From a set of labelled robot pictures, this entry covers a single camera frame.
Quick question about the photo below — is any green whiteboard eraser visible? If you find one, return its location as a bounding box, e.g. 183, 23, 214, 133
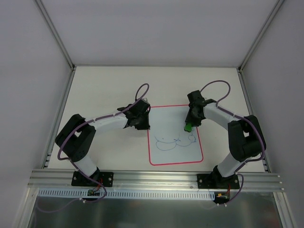
184, 123, 192, 133

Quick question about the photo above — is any pink framed whiteboard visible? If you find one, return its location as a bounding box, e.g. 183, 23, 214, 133
147, 105, 203, 166

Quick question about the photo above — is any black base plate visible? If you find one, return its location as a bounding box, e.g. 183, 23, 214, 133
71, 170, 114, 187
197, 173, 240, 190

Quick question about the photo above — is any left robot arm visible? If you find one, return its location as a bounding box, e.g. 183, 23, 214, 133
55, 99, 151, 186

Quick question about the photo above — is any aluminium frame post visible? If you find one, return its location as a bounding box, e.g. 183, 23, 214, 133
34, 0, 75, 70
238, 0, 285, 73

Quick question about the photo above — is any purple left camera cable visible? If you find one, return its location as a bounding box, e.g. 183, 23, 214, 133
57, 83, 150, 204

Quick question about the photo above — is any white slotted cable duct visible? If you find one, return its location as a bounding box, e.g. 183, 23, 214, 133
38, 188, 215, 201

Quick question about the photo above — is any left aluminium frame post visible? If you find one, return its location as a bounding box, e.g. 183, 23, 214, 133
34, 0, 75, 70

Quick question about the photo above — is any right aluminium frame post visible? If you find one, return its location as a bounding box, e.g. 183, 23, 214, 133
238, 0, 285, 73

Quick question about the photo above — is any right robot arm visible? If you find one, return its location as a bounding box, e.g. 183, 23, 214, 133
184, 90, 266, 189

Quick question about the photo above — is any aluminium mounting rail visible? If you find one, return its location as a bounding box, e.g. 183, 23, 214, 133
28, 169, 285, 192

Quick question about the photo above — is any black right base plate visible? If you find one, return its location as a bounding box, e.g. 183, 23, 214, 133
197, 173, 240, 190

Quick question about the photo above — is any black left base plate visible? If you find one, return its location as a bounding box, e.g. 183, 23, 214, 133
71, 170, 114, 187

